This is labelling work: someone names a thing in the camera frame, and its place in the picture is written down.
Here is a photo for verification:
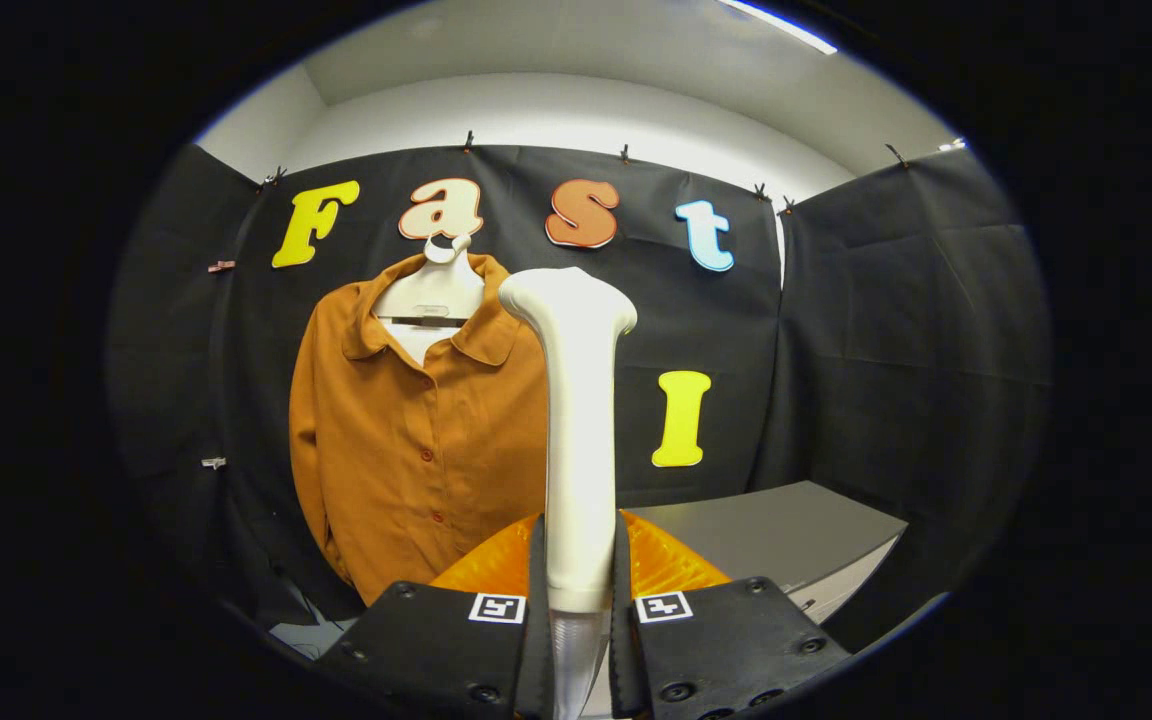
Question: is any grey cabinet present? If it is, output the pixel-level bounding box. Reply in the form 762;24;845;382
626;480;909;626

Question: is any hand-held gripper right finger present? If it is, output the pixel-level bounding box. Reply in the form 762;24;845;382
608;510;852;720

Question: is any row of black clips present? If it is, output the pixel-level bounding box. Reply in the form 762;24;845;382
261;130;909;216

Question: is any white garment hanger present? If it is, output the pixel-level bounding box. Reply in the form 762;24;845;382
373;235;485;366

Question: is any long ceiling light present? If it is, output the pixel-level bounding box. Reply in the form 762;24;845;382
716;0;839;56

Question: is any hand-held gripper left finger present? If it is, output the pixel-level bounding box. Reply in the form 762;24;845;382
316;515;555;720

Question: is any black backdrop cloth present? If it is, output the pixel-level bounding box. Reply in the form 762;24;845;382
106;143;1052;656

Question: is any orange button shirt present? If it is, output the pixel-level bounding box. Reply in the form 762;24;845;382
288;252;549;607

